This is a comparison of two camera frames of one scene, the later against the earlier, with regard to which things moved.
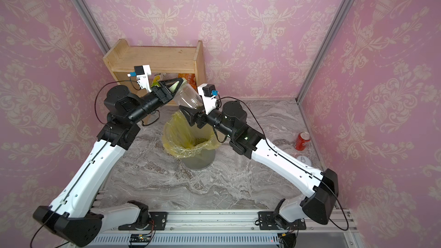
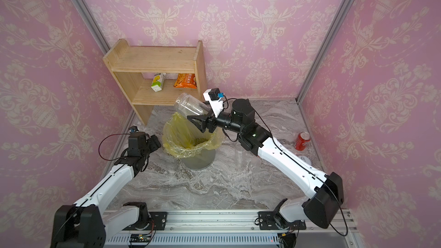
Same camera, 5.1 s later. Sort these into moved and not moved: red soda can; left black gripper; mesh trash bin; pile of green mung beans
Moved: left black gripper
Not moved: pile of green mung beans; red soda can; mesh trash bin
